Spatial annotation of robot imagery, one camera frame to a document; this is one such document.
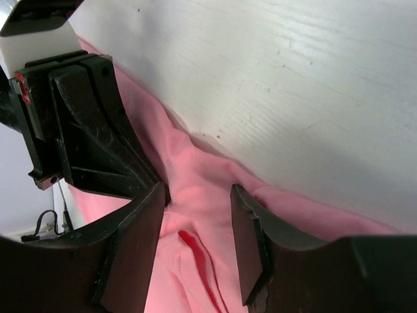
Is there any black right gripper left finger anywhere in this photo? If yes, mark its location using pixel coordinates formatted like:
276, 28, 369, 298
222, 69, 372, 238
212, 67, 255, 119
1, 184, 165, 312

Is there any pink t-shirt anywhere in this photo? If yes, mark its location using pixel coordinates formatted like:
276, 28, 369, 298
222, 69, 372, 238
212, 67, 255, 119
70, 35, 400, 313

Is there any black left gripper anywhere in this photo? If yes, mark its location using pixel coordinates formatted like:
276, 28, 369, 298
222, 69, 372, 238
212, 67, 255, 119
9, 52, 162, 199

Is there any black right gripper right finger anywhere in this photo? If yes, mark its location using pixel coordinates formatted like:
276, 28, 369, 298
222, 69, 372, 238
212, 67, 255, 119
231, 185, 416, 306

